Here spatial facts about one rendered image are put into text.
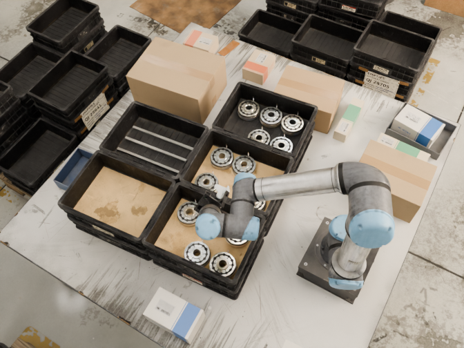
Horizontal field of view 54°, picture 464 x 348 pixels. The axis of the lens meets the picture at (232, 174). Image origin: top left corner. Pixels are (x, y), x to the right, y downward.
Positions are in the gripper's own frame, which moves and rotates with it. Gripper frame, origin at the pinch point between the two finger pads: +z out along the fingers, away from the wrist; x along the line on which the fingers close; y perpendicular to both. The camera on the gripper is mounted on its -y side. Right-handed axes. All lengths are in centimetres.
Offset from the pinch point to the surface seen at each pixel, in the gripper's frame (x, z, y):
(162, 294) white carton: 42.5, -0.6, -2.9
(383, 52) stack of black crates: -107, 127, -43
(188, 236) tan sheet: 21.2, 11.5, 0.6
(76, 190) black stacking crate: 35, 21, 50
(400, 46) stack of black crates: -116, 130, -50
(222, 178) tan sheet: -3.0, 29.7, 1.5
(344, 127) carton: -52, 55, -34
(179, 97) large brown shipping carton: -19, 56, 39
